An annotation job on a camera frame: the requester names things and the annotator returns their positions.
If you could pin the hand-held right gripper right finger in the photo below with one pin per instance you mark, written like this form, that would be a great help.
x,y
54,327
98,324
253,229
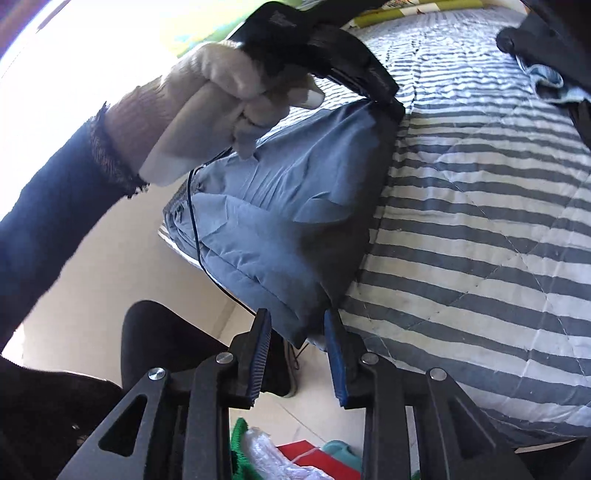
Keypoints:
x,y
334,360

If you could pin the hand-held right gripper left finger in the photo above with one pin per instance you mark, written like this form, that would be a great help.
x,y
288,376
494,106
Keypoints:
x,y
261,355

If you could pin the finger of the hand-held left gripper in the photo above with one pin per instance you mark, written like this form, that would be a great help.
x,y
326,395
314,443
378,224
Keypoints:
x,y
390,110

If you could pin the grey pants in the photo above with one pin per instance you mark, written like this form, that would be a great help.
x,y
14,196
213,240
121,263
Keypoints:
x,y
286,217

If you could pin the person's left forearm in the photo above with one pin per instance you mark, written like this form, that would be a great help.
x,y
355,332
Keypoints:
x,y
51,221

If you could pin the person's left hand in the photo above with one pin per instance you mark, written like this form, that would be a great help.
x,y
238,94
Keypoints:
x,y
207,101

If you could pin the green woven item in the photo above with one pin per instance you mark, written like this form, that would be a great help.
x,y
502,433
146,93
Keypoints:
x,y
239,443

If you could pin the teal cloth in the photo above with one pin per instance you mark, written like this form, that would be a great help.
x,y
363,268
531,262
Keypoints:
x,y
341,454

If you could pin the folded green red blanket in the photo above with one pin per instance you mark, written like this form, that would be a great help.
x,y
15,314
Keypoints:
x,y
415,11

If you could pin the red box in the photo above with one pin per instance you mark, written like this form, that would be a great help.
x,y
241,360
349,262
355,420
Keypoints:
x,y
304,454

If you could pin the clear plastic bag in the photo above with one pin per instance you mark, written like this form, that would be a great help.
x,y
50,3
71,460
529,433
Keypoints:
x,y
272,457

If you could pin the striped bed quilt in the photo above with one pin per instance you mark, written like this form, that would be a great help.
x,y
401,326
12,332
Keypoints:
x,y
485,230

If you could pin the light blue denim garment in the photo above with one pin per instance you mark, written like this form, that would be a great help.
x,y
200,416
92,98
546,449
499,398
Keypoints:
x,y
549,81

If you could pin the black garment with pink print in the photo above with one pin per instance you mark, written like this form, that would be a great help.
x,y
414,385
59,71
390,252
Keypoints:
x,y
554,37

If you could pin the wall poster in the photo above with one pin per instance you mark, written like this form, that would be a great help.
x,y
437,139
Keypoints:
x,y
198,39

